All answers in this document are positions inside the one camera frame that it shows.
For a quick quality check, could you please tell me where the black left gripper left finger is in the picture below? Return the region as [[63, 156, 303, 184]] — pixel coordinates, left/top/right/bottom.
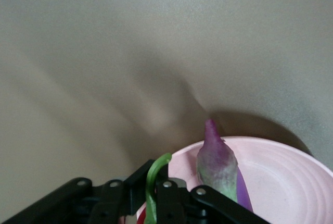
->
[[0, 158, 155, 224]]

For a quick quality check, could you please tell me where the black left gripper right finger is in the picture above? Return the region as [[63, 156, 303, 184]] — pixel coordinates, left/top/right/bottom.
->
[[155, 166, 264, 224]]

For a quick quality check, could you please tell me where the red chili pepper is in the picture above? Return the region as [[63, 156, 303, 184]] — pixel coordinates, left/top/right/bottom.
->
[[136, 153, 173, 224]]

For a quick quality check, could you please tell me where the purple eggplant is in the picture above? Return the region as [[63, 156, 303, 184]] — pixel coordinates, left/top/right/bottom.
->
[[196, 118, 254, 213]]

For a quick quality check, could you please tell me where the pink round plate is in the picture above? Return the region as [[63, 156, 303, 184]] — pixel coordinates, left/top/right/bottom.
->
[[118, 135, 333, 224]]

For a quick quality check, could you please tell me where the brown table cover mat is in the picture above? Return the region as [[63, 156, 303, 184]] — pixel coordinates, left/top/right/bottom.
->
[[0, 0, 333, 224]]

